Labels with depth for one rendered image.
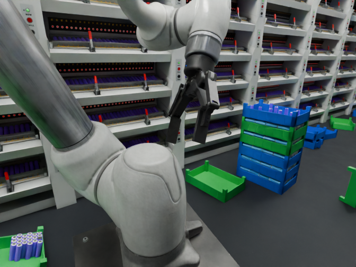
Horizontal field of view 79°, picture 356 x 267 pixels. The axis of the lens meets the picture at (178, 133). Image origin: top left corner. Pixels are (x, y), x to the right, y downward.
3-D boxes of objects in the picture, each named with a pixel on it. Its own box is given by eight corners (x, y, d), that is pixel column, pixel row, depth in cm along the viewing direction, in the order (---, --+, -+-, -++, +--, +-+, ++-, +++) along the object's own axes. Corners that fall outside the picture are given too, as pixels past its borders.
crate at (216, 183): (245, 188, 128) (246, 177, 125) (224, 203, 115) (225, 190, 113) (206, 170, 149) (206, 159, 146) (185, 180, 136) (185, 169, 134)
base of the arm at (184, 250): (216, 259, 52) (218, 243, 50) (123, 293, 46) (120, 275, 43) (188, 208, 68) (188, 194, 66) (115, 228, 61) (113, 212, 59)
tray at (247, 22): (253, 31, 155) (261, 9, 147) (184, 25, 124) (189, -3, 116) (233, 24, 168) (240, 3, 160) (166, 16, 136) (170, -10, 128)
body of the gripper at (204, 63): (222, 62, 54) (215, 97, 52) (203, 72, 61) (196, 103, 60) (197, 49, 50) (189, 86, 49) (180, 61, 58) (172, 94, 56)
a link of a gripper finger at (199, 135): (209, 114, 49) (211, 113, 48) (203, 144, 47) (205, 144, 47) (198, 109, 47) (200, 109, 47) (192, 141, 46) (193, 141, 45)
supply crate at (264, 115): (309, 120, 121) (311, 106, 119) (293, 127, 109) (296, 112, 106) (259, 110, 143) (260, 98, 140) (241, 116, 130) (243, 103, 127)
